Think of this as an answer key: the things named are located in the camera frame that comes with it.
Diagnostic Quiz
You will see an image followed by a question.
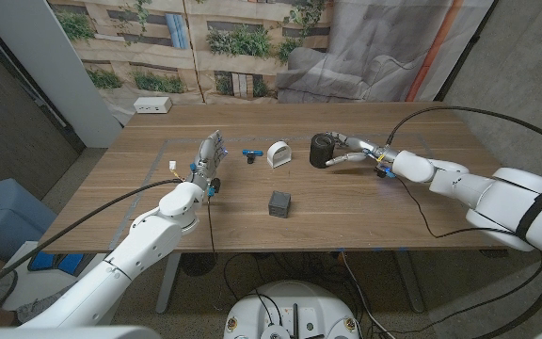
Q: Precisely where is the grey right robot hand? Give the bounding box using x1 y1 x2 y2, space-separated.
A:
324 132 400 169

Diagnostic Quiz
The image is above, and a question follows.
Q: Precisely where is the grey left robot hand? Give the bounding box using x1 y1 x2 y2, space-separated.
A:
189 129 229 188

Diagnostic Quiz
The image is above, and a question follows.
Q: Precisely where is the black cylindrical speaker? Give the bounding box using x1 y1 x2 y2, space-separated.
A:
309 133 337 170

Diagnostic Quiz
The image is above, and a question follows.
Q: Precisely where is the dark grey cube block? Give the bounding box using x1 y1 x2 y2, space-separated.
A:
267 190 292 219

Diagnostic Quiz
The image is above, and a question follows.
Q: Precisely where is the white arched tape dispenser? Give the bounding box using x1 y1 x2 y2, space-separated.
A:
266 140 293 170

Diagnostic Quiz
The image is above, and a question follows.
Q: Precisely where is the white power strip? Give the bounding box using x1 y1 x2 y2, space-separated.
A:
133 96 173 115

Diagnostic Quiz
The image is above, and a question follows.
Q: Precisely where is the black round floor fan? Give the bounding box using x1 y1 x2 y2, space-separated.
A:
180 252 219 277

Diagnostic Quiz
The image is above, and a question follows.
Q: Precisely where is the printed fabric backdrop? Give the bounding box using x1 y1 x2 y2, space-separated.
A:
47 0 496 127

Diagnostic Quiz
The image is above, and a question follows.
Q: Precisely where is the white table leg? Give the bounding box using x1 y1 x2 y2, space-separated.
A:
156 252 183 315
392 249 425 315

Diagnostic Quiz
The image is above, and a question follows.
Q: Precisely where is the white robot torso base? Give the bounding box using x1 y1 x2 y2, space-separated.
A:
223 280 360 339

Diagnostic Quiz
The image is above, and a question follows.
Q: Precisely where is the blue flat floor item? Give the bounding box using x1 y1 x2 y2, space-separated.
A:
28 251 86 276

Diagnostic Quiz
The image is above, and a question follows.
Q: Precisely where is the blue upholstered chair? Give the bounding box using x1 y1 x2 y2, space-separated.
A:
0 177 58 263

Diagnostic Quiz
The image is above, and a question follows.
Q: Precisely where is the white connector yellow wire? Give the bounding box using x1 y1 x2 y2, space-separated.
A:
167 160 185 183

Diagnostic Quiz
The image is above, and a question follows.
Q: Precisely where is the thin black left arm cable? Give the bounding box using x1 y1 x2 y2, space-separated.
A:
206 195 218 255

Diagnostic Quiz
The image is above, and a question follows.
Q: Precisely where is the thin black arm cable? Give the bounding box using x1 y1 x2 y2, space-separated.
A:
392 176 542 335
206 195 218 255

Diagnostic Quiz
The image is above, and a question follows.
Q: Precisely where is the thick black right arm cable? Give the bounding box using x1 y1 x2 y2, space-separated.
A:
385 105 542 166

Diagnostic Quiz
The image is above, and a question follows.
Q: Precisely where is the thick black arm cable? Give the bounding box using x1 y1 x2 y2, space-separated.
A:
385 105 542 166
0 177 185 302

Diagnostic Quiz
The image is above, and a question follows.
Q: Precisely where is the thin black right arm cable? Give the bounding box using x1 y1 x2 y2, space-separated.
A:
392 176 542 335

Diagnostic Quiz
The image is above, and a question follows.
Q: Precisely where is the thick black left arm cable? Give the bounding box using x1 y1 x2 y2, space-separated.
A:
0 177 185 302

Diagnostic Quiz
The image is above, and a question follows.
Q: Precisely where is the grey floor cable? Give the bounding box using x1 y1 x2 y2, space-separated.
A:
340 251 397 339

